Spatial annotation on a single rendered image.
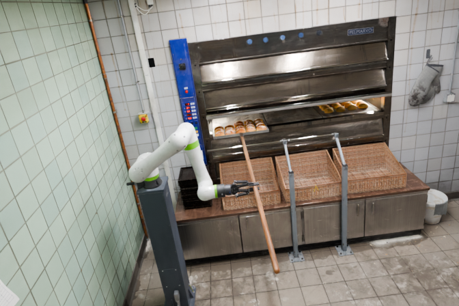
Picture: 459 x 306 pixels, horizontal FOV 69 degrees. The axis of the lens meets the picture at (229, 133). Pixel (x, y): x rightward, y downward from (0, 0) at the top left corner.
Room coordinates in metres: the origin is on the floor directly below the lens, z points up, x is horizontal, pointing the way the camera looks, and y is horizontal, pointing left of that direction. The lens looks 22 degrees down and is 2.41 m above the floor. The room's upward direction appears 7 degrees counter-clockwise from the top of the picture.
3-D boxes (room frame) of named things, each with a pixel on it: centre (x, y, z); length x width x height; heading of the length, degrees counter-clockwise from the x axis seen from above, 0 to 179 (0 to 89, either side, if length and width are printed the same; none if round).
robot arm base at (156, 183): (2.24, 0.68, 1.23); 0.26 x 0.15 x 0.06; 88
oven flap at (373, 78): (3.17, -0.69, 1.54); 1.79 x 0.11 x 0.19; 90
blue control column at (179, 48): (4.10, 0.36, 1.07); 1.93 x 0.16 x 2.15; 0
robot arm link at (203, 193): (2.03, 0.21, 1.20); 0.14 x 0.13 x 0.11; 91
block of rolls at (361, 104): (3.62, -1.27, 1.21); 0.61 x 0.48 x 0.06; 0
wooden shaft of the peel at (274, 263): (2.08, -0.13, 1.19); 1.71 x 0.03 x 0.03; 1
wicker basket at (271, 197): (2.91, -0.13, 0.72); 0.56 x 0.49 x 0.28; 89
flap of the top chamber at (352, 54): (3.17, -0.69, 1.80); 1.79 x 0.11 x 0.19; 90
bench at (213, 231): (2.89, -0.58, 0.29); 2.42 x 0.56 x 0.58; 90
